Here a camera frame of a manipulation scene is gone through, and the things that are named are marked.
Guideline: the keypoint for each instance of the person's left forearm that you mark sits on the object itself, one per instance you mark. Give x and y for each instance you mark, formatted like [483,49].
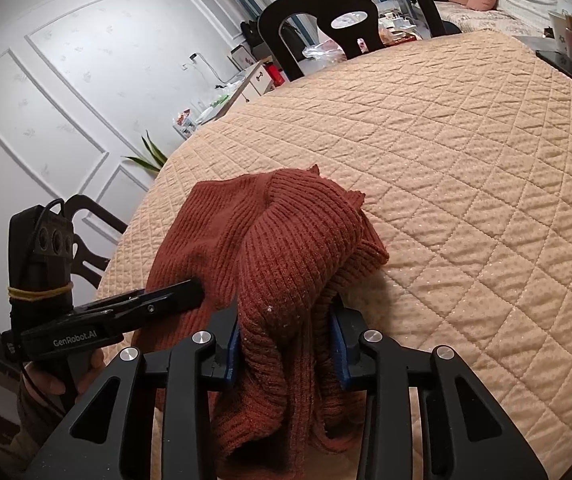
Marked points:
[41,410]

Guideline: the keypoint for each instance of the small red bottle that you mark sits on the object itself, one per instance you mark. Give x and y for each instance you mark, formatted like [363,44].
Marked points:
[276,75]

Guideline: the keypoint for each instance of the small black bag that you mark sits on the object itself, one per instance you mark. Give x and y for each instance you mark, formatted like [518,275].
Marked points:
[251,34]

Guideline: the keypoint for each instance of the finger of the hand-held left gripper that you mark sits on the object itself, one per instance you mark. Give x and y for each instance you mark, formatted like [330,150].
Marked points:
[166,297]

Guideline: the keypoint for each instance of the crumpled plastic bag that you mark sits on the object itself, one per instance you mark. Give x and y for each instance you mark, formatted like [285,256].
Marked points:
[323,52]

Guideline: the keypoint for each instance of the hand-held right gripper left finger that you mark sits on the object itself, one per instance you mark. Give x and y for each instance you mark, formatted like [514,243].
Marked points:
[233,355]

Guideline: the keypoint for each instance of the peach quilted table mat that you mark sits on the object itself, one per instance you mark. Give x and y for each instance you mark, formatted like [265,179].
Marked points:
[466,185]

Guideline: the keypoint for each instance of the green potted plant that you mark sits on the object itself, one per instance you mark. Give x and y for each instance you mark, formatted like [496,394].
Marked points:
[148,160]

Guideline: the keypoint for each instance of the dark wooden chair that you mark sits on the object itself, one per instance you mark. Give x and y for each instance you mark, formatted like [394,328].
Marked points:
[96,225]

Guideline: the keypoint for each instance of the white side cabinet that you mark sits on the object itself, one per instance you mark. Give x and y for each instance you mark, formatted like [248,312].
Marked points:
[236,95]

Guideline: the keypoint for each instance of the rust brown knit sweater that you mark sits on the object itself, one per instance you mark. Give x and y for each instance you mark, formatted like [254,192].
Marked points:
[286,260]

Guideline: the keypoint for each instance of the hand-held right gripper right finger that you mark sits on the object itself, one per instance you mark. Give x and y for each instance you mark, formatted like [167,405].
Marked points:
[337,355]

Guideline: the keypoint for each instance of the white paper cup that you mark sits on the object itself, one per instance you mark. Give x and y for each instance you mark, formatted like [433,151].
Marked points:
[558,25]

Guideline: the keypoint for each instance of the black dining chair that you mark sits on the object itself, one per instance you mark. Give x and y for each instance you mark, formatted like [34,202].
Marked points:
[316,15]

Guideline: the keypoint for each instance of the person's left hand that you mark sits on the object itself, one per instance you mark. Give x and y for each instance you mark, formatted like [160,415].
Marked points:
[92,367]

